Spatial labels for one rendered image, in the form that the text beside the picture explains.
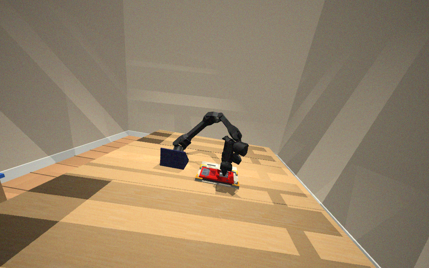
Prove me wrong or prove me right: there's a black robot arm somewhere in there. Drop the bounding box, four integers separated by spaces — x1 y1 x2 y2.
173 112 249 165

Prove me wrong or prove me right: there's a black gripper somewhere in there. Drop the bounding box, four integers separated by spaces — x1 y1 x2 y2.
220 149 233 176

